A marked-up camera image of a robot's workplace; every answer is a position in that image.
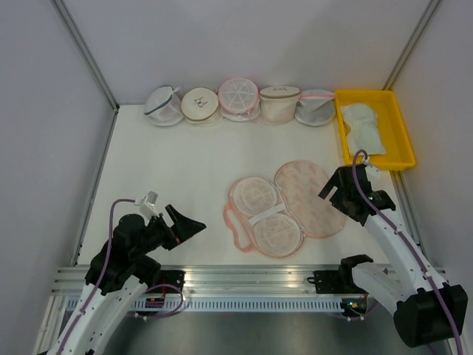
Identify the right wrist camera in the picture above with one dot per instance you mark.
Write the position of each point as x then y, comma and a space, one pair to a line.
373, 173

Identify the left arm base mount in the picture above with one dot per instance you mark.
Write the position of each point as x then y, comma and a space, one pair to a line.
170, 279

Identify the floral mesh laundry bag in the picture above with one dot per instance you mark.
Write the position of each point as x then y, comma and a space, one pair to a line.
275, 216

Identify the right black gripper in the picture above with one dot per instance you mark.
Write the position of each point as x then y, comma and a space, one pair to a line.
334, 180

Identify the white bag blue zipper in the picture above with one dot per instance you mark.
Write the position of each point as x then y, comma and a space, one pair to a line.
163, 107

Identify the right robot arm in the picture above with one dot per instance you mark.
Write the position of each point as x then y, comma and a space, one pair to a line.
425, 308

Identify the white slotted cable duct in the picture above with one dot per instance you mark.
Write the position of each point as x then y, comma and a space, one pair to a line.
258, 304

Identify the pale green white bra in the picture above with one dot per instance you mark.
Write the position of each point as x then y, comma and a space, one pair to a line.
362, 122

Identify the white bag pink zipper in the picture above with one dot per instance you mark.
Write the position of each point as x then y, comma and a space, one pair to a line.
315, 107

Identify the round beige laundry bag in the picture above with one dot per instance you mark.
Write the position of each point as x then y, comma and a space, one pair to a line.
201, 106

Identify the yellow plastic tray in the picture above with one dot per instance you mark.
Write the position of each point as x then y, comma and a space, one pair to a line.
391, 126

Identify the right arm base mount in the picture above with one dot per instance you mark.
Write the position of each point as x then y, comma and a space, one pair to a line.
332, 282

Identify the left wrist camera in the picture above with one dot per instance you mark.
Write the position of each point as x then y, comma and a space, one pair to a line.
148, 203

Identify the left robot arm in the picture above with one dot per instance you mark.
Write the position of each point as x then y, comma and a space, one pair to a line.
119, 274

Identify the pink rimmed round laundry bag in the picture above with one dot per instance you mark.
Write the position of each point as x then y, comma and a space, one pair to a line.
239, 100

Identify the aluminium mounting rail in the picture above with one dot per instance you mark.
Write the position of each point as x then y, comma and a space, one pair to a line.
214, 281

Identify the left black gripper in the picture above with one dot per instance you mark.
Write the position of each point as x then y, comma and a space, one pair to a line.
182, 228

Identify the cylindrical beige laundry bag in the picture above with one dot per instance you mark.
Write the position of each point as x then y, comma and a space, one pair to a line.
278, 104

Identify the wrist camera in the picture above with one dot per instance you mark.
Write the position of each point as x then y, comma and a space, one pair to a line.
148, 203
373, 173

